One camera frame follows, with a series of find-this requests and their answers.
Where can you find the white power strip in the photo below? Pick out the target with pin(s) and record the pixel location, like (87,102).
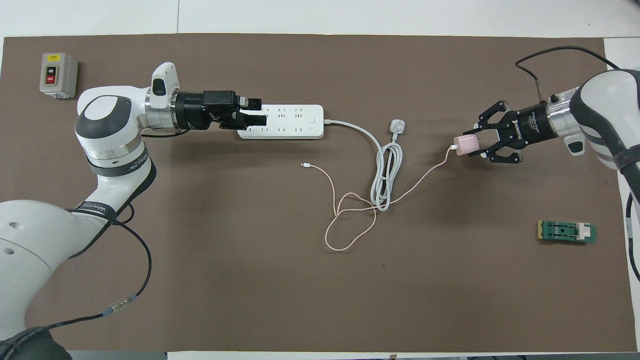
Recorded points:
(295,122)

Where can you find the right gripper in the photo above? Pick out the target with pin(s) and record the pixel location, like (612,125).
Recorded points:
(530,126)

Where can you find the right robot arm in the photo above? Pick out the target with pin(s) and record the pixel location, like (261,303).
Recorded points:
(607,107)

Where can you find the grey switch box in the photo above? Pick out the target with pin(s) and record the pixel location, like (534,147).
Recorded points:
(57,75)

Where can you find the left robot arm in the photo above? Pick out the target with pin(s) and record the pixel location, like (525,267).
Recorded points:
(107,150)

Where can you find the pink charger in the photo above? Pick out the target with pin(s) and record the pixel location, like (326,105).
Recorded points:
(466,145)

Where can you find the green circuit board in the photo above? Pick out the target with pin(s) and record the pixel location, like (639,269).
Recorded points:
(565,232)

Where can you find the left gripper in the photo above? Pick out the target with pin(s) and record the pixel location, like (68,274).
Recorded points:
(200,111)

